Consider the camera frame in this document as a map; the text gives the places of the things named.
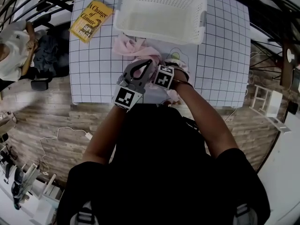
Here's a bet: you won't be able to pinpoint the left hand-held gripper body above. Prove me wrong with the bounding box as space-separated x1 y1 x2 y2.
113 78 147 113

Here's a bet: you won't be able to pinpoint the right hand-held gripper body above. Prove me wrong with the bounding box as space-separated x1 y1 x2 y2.
153 64 175 90

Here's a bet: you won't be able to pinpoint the pink clothes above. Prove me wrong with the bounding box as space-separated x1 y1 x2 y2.
112 32 191 103

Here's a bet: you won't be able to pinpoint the white plastic basket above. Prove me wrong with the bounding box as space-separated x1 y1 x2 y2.
112 0 208 45

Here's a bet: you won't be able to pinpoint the person's left forearm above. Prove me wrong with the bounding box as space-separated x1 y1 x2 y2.
82 105 128 165

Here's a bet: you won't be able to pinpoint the person's right forearm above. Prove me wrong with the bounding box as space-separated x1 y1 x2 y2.
174 81 240 159

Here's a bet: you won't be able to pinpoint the black box device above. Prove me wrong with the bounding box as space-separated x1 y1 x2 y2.
286 100 299 115

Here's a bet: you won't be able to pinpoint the person's right hand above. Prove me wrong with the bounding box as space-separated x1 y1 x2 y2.
173 67 190 82

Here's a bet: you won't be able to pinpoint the white grid tablecloth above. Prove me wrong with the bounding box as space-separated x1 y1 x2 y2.
68 0 252 108

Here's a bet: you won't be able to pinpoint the yellow book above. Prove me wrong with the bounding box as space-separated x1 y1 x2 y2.
68 0 115 45

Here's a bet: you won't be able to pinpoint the person's black shirt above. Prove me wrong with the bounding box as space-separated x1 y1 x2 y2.
57 103 273 225

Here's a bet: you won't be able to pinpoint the dark grey jacket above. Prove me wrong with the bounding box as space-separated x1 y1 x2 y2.
32 35 69 77

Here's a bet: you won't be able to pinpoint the black office chair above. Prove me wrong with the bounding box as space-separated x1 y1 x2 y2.
30 22 71 92

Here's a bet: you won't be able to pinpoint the black metal railing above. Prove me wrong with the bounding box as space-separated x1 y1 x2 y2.
0 0 300 56

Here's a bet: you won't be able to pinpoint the white step stool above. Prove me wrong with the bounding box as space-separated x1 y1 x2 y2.
248 84 293 134

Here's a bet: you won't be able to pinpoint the brown wooden board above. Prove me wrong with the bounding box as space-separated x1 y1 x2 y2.
281 41 297 87

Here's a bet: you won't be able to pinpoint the white round disc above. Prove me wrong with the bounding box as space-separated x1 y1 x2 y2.
286 48 296 64

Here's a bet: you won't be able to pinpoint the white shelf unit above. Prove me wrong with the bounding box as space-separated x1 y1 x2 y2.
0 162 62 225

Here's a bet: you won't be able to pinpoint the thin wrist bracelet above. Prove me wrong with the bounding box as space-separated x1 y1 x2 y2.
173 78 195 89

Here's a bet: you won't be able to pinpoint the white cable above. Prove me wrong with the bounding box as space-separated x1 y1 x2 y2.
39 126 88 173
249 50 268 61
223 106 238 123

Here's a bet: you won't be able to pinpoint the grey shoulder strap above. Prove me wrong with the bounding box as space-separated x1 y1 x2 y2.
70 201 99 225
234 203 255 225

